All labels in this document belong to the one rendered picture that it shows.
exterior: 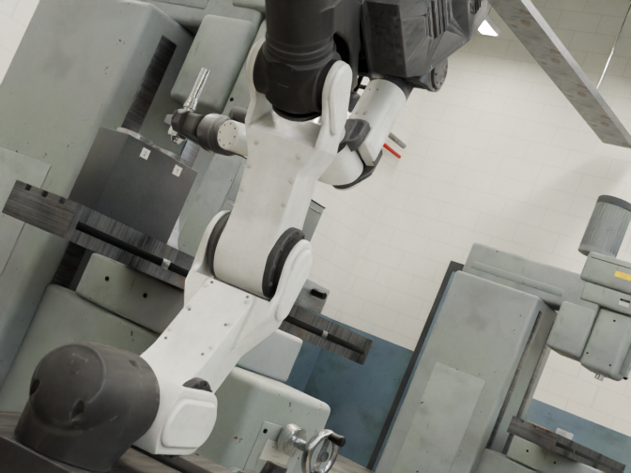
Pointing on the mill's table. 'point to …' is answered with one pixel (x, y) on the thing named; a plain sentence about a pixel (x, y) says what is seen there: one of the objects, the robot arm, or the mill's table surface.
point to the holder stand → (134, 182)
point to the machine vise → (311, 297)
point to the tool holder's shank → (197, 90)
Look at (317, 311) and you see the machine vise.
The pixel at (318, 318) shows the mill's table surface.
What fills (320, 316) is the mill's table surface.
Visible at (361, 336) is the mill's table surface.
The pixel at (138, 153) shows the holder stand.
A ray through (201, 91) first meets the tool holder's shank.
